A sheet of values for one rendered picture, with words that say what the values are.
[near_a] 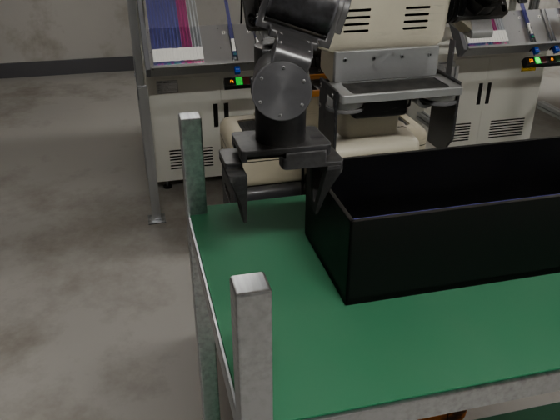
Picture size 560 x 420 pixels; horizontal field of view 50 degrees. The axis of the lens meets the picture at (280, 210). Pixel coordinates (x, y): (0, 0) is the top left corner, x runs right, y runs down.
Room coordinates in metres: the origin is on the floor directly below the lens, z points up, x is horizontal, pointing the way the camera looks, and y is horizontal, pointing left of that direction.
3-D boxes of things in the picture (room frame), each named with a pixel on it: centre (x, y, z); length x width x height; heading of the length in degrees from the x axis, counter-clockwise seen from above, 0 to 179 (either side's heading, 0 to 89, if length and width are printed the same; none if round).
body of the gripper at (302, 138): (0.65, 0.00, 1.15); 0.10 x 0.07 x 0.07; 105
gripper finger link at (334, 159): (0.65, -0.03, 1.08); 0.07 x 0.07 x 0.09; 15
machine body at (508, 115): (3.54, -1.04, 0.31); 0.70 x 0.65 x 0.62; 104
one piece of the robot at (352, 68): (1.19, -0.22, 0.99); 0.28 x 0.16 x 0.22; 104
